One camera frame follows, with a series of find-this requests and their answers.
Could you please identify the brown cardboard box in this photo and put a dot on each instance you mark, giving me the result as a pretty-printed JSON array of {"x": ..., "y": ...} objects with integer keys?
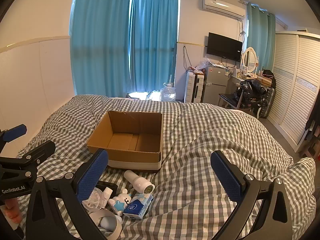
[{"x": 125, "y": 152}]

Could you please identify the white bear toy blue star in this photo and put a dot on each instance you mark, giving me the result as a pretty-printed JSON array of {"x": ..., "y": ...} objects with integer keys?
[{"x": 122, "y": 200}]

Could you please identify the pack of clear bottles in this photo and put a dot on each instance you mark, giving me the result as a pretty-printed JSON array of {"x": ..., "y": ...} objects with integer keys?
[{"x": 153, "y": 95}]

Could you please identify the white cylindrical bottle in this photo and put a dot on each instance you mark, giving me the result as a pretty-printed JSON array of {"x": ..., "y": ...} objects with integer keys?
[{"x": 136, "y": 180}]

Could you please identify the clear water jug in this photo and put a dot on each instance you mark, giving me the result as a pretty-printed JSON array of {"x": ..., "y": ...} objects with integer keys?
[{"x": 168, "y": 93}]

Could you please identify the white oval mirror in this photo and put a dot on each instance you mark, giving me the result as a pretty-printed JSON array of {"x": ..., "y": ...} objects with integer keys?
[{"x": 249, "y": 57}]

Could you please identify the small grey fridge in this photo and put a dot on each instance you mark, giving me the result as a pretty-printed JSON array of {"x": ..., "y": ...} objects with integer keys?
[{"x": 216, "y": 85}]

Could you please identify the white louvred wardrobe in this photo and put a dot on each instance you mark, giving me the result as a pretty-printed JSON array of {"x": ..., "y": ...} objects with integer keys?
[{"x": 295, "y": 85}]

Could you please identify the clear plastic bag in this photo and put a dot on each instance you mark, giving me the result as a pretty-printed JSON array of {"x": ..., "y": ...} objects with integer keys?
[{"x": 203, "y": 63}]

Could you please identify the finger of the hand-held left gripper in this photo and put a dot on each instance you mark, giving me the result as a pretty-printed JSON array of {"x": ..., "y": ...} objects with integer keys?
[
  {"x": 37, "y": 152},
  {"x": 16, "y": 131}
]

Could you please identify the narrow teal curtain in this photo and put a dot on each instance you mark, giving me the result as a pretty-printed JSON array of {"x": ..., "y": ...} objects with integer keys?
[{"x": 155, "y": 42}]

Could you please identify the clear plastic packet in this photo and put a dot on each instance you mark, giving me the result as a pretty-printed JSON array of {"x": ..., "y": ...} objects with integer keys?
[{"x": 93, "y": 201}]

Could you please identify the blue tissue packet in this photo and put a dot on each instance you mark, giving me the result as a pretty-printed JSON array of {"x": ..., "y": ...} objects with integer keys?
[{"x": 137, "y": 206}]

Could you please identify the small white tube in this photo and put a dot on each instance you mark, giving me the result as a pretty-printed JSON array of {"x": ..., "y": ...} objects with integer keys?
[{"x": 108, "y": 194}]

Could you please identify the dark suitcase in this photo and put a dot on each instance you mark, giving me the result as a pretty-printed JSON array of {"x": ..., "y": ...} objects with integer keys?
[{"x": 267, "y": 102}]

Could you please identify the teal curtain beside wardrobe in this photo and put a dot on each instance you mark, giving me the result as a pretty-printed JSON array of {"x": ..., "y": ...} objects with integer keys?
[{"x": 262, "y": 40}]

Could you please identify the white dressing table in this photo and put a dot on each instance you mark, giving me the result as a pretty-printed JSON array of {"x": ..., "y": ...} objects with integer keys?
[{"x": 237, "y": 80}]

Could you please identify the grey checkered blanket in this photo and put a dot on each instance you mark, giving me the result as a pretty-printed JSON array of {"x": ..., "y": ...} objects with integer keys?
[{"x": 200, "y": 130}]

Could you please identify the black wall television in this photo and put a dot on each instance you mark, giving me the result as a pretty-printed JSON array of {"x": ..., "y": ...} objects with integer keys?
[{"x": 223, "y": 46}]

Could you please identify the light blue earbud case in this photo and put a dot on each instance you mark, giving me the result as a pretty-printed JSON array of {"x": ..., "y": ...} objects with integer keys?
[{"x": 108, "y": 223}]

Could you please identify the white tape roll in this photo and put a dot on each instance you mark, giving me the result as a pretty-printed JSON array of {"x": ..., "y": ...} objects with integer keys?
[{"x": 100, "y": 213}]

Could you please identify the black chair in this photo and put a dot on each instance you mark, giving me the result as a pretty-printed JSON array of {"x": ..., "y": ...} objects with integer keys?
[{"x": 228, "y": 98}]

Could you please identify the hanging dark clothes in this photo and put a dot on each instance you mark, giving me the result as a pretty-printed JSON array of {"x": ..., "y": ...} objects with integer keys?
[{"x": 312, "y": 127}]

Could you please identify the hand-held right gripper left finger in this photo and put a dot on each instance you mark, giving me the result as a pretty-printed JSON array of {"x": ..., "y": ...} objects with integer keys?
[{"x": 92, "y": 175}]

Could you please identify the black trash bag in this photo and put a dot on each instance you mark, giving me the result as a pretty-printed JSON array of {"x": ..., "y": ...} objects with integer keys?
[{"x": 251, "y": 91}]

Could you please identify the wide teal curtain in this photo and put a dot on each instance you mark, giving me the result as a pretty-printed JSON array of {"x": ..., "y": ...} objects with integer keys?
[{"x": 100, "y": 42}]

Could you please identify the white air conditioner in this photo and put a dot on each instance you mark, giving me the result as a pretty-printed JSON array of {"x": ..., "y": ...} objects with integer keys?
[{"x": 222, "y": 6}]

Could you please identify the person's left hand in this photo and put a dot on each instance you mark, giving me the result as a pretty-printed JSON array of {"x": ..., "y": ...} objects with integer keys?
[{"x": 11, "y": 208}]

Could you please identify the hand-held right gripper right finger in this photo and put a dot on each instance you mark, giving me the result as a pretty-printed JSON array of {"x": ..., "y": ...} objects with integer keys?
[{"x": 226, "y": 177}]

